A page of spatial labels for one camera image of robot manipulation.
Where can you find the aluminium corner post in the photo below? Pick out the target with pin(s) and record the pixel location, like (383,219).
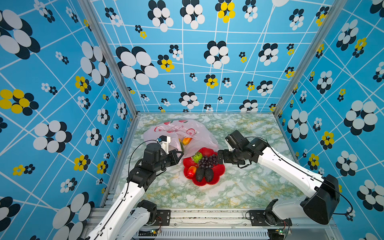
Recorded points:
(90,15)
(323,31)

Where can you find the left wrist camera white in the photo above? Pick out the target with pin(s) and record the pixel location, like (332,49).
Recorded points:
(164,142)

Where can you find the small red apple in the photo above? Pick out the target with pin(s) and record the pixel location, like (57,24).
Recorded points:
(191,172)

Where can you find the dark avocado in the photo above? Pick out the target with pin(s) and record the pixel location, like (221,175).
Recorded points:
(200,174)
(209,175)

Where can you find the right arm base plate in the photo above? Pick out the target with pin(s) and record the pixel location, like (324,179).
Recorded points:
(261,218)

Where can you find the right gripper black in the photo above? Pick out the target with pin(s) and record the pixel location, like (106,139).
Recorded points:
(224,154)

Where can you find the dark avocado right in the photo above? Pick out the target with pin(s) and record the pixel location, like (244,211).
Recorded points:
(209,175)

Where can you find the pink translucent plastic bag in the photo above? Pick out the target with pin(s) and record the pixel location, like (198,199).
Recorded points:
(179,129)

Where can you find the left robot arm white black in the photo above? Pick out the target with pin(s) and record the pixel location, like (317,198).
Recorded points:
(128,215)

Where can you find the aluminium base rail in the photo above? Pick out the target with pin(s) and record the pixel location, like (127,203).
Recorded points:
(231,224)

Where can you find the right aluminium corner post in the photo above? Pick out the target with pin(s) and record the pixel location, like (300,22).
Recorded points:
(323,31)

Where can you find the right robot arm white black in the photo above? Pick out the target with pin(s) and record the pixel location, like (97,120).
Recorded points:
(320,195)

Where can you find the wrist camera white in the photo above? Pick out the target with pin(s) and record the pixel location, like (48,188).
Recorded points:
(164,142)
(231,143)

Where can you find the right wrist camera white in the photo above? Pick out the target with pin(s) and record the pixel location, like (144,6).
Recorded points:
(231,143)

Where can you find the dark avocado left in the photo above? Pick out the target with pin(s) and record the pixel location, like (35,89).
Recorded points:
(200,174)

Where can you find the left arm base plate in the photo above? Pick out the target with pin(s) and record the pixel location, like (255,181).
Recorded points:
(159,218)

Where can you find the dark purple grape bunch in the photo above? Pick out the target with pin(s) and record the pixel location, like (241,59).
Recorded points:
(208,162)

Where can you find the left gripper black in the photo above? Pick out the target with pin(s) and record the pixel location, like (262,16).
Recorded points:
(175,159)

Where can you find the red flower-shaped plate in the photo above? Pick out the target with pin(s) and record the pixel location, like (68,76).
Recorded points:
(219,170)

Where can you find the left aluminium corner post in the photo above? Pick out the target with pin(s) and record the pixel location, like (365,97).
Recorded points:
(90,15)

